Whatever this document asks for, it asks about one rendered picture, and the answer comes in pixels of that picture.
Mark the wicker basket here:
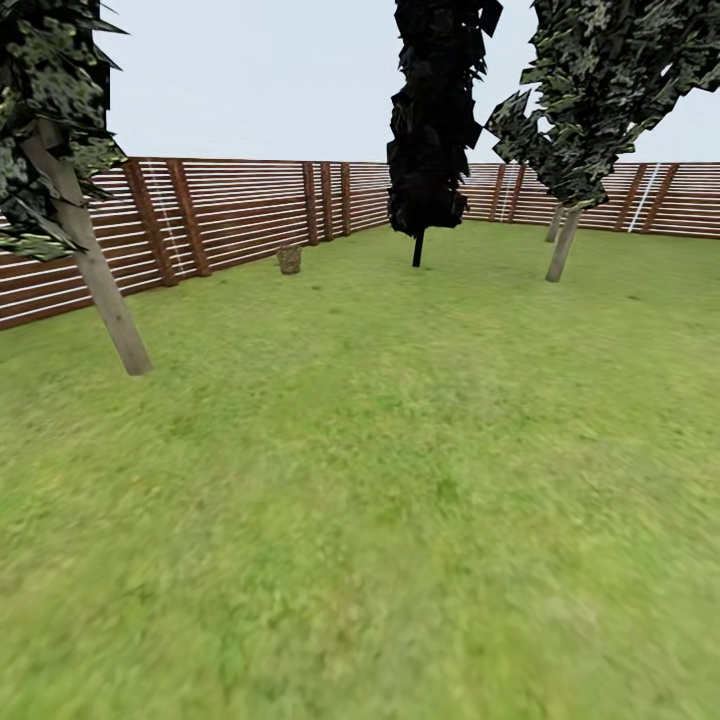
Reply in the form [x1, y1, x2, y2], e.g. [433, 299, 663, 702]
[275, 243, 301, 275]

